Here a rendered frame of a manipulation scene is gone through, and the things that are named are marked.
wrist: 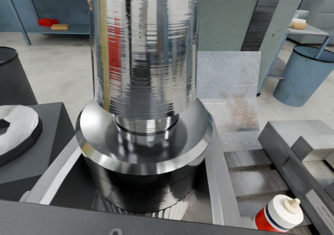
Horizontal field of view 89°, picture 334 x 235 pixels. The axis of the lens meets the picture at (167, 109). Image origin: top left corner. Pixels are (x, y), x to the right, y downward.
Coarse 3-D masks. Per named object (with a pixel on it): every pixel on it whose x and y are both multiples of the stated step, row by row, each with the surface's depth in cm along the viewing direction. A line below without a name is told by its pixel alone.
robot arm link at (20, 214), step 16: (0, 208) 4; (16, 208) 4; (32, 208) 4; (48, 208) 4; (64, 208) 4; (0, 224) 3; (16, 224) 3; (32, 224) 3; (48, 224) 4; (64, 224) 4; (80, 224) 4; (96, 224) 4; (112, 224) 4; (128, 224) 4; (144, 224) 4; (160, 224) 4; (176, 224) 4; (192, 224) 4; (208, 224) 4
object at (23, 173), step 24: (0, 120) 19; (24, 120) 19; (48, 120) 21; (0, 144) 17; (24, 144) 17; (48, 144) 19; (0, 168) 16; (24, 168) 16; (0, 192) 16; (24, 192) 17
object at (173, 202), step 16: (96, 176) 5; (192, 176) 6; (112, 192) 5; (128, 192) 5; (144, 192) 5; (160, 192) 5; (176, 192) 6; (112, 208) 6; (128, 208) 6; (144, 208) 6; (160, 208) 6; (176, 208) 7
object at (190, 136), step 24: (96, 120) 5; (192, 120) 6; (96, 144) 5; (120, 144) 5; (144, 144) 5; (168, 144) 5; (192, 144) 5; (96, 168) 5; (120, 168) 4; (144, 168) 4; (168, 168) 4; (192, 168) 5
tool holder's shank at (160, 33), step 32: (96, 0) 3; (128, 0) 3; (160, 0) 3; (192, 0) 3; (96, 32) 3; (128, 32) 3; (160, 32) 3; (192, 32) 4; (96, 64) 4; (128, 64) 3; (160, 64) 4; (192, 64) 4; (96, 96) 4; (128, 96) 4; (160, 96) 4; (192, 96) 5; (128, 128) 5; (160, 128) 5
